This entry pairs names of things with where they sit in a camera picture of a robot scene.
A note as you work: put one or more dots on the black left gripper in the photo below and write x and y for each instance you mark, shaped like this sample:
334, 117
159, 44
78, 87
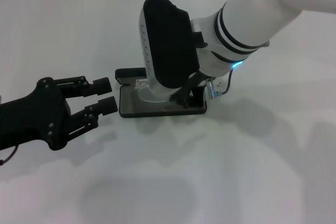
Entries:
29, 121

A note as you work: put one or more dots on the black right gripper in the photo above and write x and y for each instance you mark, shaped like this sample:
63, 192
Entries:
191, 85

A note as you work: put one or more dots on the black glasses case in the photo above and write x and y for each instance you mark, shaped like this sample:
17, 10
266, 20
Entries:
126, 108

